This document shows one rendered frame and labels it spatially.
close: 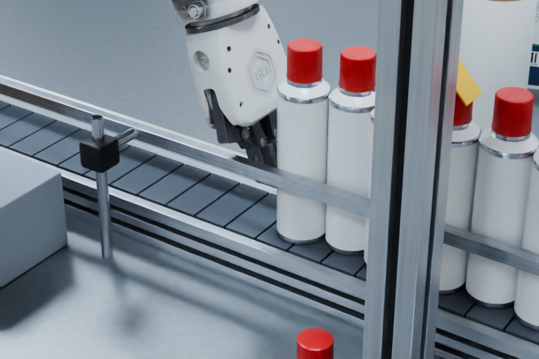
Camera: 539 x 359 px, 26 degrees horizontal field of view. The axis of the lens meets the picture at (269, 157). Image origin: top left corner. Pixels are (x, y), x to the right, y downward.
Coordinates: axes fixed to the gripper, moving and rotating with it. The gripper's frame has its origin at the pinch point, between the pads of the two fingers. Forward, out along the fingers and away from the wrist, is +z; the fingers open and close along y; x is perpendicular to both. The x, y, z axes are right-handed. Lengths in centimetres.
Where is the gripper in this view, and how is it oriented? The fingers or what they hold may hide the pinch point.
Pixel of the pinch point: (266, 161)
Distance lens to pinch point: 117.7
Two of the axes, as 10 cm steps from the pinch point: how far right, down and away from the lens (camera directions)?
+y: 5.6, -4.0, 7.3
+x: -7.8, 0.5, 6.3
